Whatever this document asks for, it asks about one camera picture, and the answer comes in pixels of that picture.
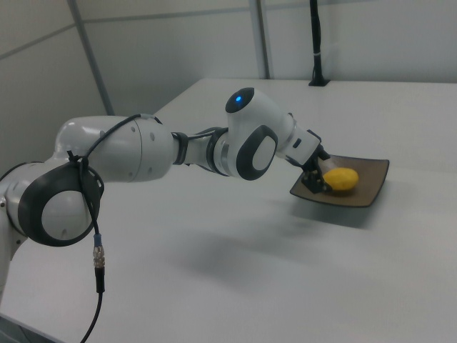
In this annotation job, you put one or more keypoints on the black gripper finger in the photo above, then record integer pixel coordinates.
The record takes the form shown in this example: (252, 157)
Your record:
(325, 151)
(316, 182)

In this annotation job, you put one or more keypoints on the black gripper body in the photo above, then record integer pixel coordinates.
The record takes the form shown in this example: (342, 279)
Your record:
(314, 164)

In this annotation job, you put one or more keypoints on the yellow lemon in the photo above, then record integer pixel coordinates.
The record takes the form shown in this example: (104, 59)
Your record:
(342, 180)

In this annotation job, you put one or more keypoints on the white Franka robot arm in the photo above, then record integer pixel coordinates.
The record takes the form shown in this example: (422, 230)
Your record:
(143, 150)

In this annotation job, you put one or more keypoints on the brown square ceramic plate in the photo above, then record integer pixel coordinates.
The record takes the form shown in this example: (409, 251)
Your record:
(371, 175)

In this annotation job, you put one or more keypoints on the black pole stand with base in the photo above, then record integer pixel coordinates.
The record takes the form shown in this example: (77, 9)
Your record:
(315, 28)

